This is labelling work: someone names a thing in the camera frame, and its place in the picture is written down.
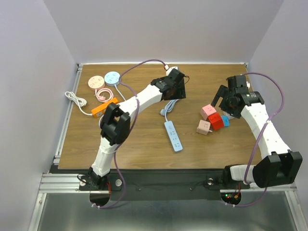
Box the blue socket adapter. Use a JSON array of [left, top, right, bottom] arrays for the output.
[[221, 115, 230, 127]]

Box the red cube adapter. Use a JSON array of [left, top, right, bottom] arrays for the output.
[[208, 113, 225, 130]]

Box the pink cube socket adapter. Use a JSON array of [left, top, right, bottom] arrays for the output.
[[200, 104, 217, 120]]

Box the pink patterned cube adapter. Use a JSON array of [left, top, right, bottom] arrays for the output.
[[196, 120, 213, 135]]

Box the light blue adapter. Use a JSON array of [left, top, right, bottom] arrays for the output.
[[160, 99, 183, 152]]

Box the light blue round power strip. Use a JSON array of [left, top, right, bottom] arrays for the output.
[[104, 71, 126, 101]]

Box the pink round power strip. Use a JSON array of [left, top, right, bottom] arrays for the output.
[[88, 76, 114, 103]]

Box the orange power strip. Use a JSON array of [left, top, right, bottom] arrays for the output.
[[91, 97, 119, 118]]

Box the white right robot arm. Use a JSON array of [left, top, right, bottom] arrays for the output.
[[211, 85, 303, 188]]

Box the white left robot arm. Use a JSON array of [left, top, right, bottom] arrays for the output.
[[88, 75, 187, 190]]

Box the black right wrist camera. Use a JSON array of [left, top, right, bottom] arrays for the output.
[[226, 75, 247, 89]]

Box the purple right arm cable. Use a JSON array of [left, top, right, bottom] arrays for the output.
[[225, 72, 286, 208]]

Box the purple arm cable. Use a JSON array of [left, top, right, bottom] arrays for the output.
[[225, 72, 286, 208], [91, 59, 169, 210]]

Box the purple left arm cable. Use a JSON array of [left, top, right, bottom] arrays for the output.
[[91, 59, 169, 210]]

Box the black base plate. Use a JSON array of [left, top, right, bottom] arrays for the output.
[[79, 169, 249, 201]]

